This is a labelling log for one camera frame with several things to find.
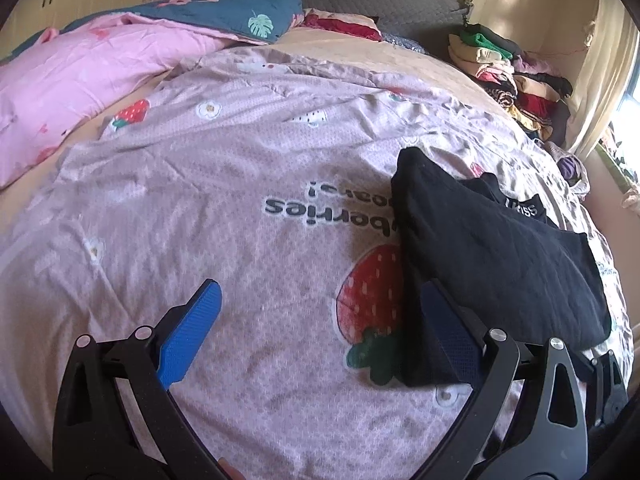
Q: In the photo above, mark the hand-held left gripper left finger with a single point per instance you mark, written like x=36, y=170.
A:
x=192, y=325

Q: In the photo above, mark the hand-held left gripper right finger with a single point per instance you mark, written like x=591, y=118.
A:
x=452, y=335

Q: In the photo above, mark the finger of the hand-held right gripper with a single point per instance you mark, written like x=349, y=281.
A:
x=607, y=390

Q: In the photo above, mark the black sweater with orange cuffs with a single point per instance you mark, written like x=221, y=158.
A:
x=490, y=260

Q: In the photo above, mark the pile of folded clothes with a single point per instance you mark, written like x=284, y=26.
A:
x=510, y=80

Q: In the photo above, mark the person's left hand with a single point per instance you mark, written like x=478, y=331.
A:
x=230, y=471

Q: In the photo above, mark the lilac strawberry printed duvet cover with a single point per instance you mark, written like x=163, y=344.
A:
x=210, y=185

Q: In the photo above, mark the purple cloth bundle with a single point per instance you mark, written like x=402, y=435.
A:
x=570, y=165

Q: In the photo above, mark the colourful cloth on window sill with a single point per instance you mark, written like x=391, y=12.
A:
x=620, y=165

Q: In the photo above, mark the pink quilt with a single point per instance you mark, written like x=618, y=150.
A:
x=75, y=80

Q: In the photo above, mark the window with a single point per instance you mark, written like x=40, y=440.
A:
x=631, y=107

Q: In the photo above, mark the small floral pillow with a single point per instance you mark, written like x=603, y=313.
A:
x=402, y=42

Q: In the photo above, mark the cream curtain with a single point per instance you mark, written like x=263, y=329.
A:
x=600, y=70

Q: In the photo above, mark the blue floral quilt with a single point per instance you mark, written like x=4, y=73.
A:
x=225, y=10

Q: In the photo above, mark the red pillow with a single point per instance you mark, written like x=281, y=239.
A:
x=340, y=25

